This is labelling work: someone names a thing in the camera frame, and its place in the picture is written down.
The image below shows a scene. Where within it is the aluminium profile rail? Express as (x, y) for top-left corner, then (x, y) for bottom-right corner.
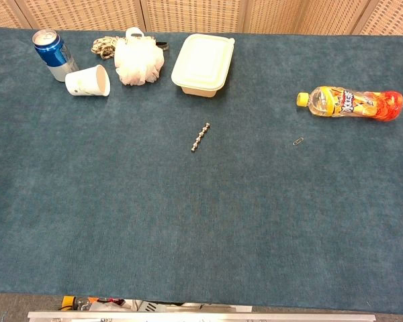
(27, 310), (377, 322)

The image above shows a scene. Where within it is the woven folding screen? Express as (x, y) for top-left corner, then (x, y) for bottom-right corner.
(0, 0), (403, 36)

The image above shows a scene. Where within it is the beige braided rope bundle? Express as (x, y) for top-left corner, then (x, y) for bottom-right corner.
(91, 36), (123, 60)

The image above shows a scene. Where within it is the silver magnetic ball chain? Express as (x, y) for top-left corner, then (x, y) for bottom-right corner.
(189, 121), (212, 154)

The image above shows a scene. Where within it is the yellow connector box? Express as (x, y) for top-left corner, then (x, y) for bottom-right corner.
(59, 295), (76, 311)

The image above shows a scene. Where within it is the orange drink plastic bottle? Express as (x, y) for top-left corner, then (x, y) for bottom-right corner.
(296, 85), (403, 123)

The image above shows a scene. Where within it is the pale mesh bath sponge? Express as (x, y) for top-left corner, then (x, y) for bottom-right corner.
(114, 28), (165, 87)

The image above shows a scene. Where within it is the blue and silver drink can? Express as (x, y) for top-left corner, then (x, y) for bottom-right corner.
(32, 29), (79, 83)

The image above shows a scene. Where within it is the teal felt table mat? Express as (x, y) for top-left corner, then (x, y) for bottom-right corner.
(0, 28), (403, 315)

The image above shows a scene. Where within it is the cream lidded food container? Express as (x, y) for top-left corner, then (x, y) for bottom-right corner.
(171, 33), (236, 99)

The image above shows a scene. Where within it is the white paper cup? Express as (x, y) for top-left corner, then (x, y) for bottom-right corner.
(64, 64), (111, 97)

